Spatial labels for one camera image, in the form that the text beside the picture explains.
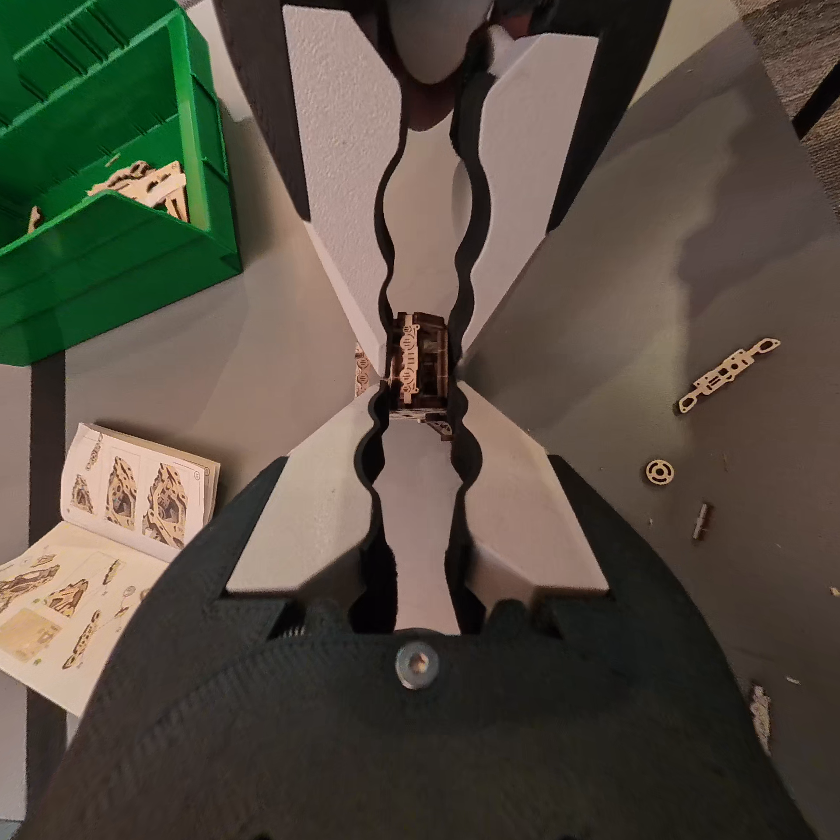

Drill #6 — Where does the black metal leg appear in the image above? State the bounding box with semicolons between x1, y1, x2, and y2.
791;59;840;140

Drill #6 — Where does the white instruction booklet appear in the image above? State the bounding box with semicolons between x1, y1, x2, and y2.
0;422;222;718

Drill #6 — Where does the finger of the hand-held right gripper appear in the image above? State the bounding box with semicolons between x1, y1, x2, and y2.
448;26;602;371
282;5;406;385

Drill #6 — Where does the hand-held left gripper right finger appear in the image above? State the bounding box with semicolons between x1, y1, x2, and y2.
448;381;610;601

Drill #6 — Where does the pale wooden parts assembly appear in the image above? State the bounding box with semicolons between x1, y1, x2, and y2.
26;161;191;234

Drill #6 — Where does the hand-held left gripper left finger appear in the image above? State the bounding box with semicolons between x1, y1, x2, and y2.
225;382;389;601

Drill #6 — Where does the ornamented wooden bumper strip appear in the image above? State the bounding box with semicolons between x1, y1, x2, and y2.
395;315;422;404

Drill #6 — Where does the wooden model car chassis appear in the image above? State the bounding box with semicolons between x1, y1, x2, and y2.
354;311;460;447

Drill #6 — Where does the long holed wooden strip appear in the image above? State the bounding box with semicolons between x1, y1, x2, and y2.
676;336;782;416

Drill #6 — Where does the green plastic bin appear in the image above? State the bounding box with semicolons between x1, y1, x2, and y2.
0;0;242;367

